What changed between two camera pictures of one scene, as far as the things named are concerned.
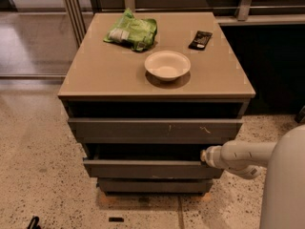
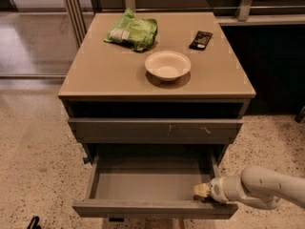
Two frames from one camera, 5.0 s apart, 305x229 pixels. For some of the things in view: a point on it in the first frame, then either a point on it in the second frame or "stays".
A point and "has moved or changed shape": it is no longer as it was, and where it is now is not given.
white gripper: (213, 157) to (217, 189)
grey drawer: (148, 161) has moved or changed shape
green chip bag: (137, 33) stays
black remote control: (200, 40) stays
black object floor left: (34, 222) stays
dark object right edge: (300, 116) stays
